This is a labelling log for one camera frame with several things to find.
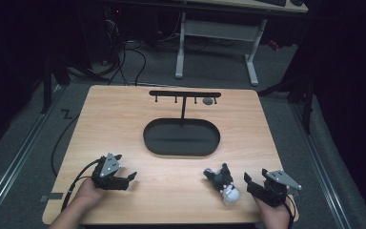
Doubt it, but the person's left hand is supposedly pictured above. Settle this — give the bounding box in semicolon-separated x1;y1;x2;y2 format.
71;177;110;209

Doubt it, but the black and white plush toy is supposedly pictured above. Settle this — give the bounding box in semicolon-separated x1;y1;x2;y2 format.
202;162;241;206

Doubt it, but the white-framed wooden desk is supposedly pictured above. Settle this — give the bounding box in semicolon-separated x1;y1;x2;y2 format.
174;0;309;87

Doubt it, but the bundle of black cables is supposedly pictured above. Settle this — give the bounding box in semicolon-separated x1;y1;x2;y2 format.
106;40;148;87

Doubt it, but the metal floor rail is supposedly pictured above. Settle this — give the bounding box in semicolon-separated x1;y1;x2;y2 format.
0;84;63;225
290;102;355;229

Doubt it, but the small red object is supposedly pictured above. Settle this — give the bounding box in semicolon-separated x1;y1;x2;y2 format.
268;39;281;52

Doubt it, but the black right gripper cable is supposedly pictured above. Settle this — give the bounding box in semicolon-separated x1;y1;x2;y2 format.
281;190;298;229

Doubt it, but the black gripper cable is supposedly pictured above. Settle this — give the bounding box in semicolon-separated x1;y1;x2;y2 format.
281;190;298;229
60;157;105;213

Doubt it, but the black computer tower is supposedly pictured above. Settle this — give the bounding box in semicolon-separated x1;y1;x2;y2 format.
102;6;126;66

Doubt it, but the person's right hand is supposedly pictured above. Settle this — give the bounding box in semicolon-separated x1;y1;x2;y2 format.
254;196;293;229

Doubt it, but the black keyboard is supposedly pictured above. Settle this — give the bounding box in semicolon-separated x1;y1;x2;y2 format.
255;0;288;8

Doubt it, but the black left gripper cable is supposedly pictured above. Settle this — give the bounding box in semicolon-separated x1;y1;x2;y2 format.
60;157;105;213

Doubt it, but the black hook stand with tray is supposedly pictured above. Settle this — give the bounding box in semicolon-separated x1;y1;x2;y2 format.
142;90;222;157

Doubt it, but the black floor cable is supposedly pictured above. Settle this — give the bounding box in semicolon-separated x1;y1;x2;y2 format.
51;109;80;177

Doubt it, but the black metal stand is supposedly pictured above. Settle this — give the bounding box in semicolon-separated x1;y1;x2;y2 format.
40;56;71;115
257;61;319;135

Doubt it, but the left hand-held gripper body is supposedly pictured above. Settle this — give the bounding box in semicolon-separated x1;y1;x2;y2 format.
91;152;131;191

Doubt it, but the grey tape strip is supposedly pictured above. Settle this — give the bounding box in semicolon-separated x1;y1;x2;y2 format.
39;192;65;203

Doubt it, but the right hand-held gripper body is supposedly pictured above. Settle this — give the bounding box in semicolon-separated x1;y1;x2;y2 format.
247;170;303;208

